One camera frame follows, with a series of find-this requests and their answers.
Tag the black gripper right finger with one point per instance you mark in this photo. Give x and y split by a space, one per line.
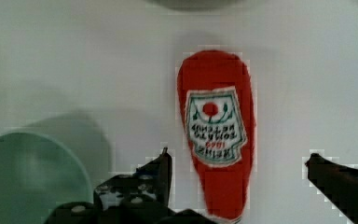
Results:
338 183

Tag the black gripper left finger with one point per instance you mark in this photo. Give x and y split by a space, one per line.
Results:
139 198

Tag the red ketchup bottle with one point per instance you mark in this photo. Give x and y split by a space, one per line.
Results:
217 109

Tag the green mug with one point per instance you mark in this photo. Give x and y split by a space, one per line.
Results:
37 175

